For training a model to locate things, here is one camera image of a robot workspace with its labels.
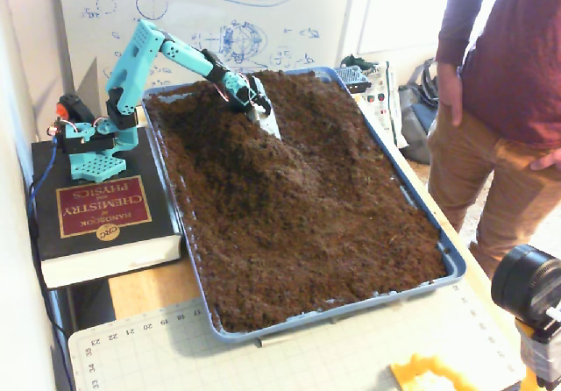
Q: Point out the person's right forearm maroon sleeve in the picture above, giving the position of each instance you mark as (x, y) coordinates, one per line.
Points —
(460, 18)

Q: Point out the yellow grey camera stand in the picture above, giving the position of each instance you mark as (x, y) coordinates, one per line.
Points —
(539, 356)

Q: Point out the white electronics box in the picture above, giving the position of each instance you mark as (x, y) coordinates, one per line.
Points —
(385, 101)

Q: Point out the whiteboard with blue drawings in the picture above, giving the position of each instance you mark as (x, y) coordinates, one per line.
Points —
(197, 14)

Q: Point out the person's left hand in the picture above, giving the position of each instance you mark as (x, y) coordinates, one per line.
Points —
(548, 161)

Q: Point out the teal robot arm with base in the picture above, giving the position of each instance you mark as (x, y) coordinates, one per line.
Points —
(131, 66)

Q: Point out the black chemistry physics handbook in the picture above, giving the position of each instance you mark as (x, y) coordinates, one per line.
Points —
(105, 207)

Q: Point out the person maroon sweater tan trousers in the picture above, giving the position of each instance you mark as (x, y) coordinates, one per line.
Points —
(517, 80)

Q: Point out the black camera lens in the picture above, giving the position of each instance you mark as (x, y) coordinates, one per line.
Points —
(526, 281)

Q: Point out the brown soil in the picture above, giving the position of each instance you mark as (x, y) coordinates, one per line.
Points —
(307, 207)

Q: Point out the grey gridded cutting mat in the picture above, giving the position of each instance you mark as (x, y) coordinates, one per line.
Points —
(307, 364)

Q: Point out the short metal bar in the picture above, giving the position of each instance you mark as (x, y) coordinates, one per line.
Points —
(274, 341)

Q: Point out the grey backpack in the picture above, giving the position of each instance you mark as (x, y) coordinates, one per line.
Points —
(416, 119)

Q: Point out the yellow plastic part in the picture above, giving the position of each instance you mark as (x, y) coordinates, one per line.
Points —
(421, 371)

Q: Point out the person's right hand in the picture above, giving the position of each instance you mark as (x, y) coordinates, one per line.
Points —
(451, 95)

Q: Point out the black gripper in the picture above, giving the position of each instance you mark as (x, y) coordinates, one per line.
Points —
(251, 95)

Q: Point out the blue plastic tray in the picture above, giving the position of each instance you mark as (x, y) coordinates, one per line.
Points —
(456, 272)

